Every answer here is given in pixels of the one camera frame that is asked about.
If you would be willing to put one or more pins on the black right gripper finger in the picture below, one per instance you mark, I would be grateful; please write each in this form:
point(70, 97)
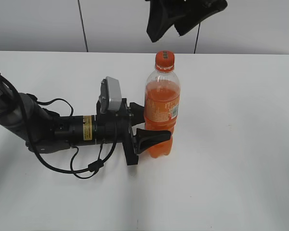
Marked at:
point(196, 11)
point(162, 15)

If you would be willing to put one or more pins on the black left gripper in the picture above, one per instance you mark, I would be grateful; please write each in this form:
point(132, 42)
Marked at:
point(116, 127)

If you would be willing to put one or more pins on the orange soda bottle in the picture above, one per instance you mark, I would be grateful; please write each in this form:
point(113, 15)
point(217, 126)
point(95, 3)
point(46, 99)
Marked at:
point(162, 95)

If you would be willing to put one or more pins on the orange bottle cap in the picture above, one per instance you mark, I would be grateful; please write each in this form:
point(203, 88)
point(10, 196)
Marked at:
point(164, 61)

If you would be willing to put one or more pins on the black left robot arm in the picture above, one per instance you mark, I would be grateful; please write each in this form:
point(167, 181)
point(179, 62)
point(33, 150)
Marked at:
point(47, 132)

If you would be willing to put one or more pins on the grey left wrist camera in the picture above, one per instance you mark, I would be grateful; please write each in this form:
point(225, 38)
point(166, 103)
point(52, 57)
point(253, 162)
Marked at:
point(110, 95)

